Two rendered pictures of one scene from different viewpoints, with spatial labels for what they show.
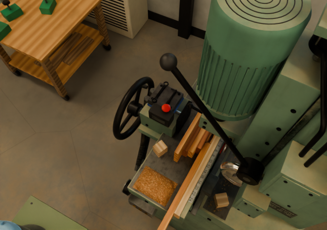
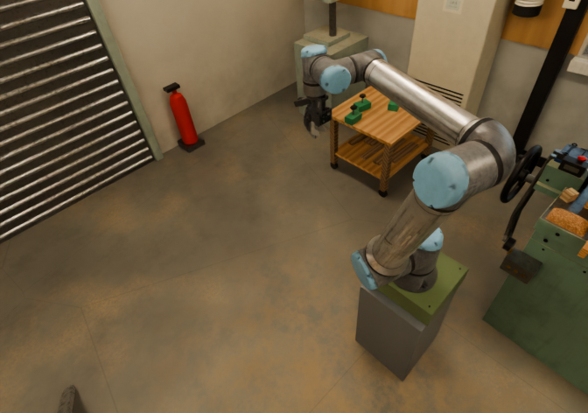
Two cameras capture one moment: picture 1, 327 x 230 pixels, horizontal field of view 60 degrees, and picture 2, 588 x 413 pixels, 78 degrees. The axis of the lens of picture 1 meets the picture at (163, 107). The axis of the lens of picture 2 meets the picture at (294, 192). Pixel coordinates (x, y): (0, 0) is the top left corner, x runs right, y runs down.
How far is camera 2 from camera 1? 1.07 m
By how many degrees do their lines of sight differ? 21
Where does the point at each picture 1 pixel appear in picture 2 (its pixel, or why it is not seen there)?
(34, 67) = (360, 159)
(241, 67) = not seen: outside the picture
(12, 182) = (330, 255)
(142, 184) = (558, 216)
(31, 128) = (348, 214)
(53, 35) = (401, 127)
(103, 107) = not seen: hidden behind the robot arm
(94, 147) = not seen: hidden behind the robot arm
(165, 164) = (575, 209)
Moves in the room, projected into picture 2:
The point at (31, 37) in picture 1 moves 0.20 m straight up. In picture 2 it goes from (380, 126) to (383, 100)
